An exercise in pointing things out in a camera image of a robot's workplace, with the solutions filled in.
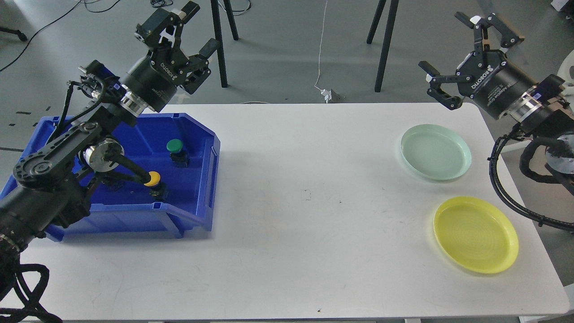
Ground white chair base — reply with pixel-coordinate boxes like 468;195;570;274
557;50;574;97

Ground black floor cables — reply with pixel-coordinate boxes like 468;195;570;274
0;0;252;72

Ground green push button right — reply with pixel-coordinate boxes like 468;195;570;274
166;139;189;168

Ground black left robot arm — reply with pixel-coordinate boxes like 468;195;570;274
0;1;221;323

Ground right black tripod legs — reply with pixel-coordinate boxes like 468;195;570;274
365;0;400;93

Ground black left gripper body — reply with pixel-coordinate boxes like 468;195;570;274
120;46;211;113

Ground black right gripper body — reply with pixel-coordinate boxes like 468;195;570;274
456;50;539;121

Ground white cable with plug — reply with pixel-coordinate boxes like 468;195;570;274
314;0;341;103

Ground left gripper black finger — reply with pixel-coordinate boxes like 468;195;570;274
188;38;221;72
135;1;200;50

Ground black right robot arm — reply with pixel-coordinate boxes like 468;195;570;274
419;12;574;232

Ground black tripod legs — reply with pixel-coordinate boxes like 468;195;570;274
210;0;239;88
365;0;400;93

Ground blue plastic bin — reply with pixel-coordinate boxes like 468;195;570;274
45;113;221;242

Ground yellow push button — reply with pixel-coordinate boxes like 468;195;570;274
144;171;169;202

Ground pale green plate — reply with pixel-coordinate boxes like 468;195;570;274
399;123;472;181

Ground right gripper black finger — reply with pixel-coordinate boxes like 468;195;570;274
418;61;471;110
455;12;525;57

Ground yellow plate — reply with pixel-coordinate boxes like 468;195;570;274
433;196;519;274

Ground left black tripod legs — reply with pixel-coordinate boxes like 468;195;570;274
210;0;239;88

